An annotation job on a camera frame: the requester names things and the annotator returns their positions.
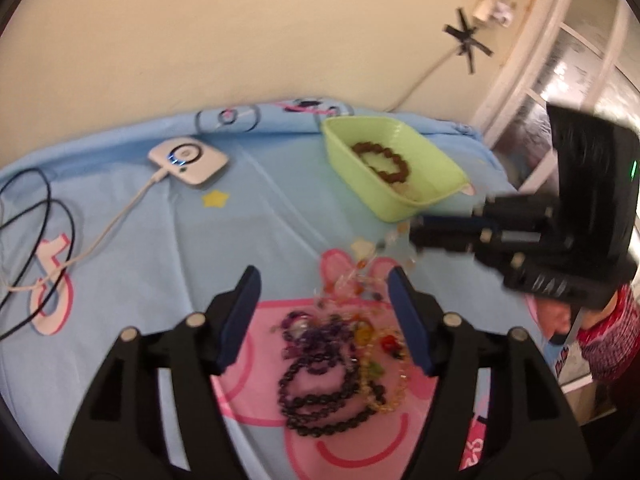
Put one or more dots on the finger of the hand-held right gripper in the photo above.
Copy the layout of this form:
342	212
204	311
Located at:
450	240
450	220

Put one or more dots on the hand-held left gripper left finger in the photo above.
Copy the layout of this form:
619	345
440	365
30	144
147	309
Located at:
240	320

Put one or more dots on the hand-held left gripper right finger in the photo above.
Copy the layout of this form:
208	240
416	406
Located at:
407	320

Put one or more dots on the green plastic tray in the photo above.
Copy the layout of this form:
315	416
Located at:
350	170

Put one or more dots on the person's right forearm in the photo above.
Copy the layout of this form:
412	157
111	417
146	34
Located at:
615	340

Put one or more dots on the blue cartoon printed blanket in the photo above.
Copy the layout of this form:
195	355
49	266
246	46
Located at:
150	260

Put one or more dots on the white square device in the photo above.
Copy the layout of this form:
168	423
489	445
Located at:
200	165

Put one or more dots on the white power adapter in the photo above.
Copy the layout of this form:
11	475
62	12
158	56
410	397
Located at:
492	2

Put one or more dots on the white window frame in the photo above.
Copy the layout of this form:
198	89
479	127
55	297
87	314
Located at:
520	60

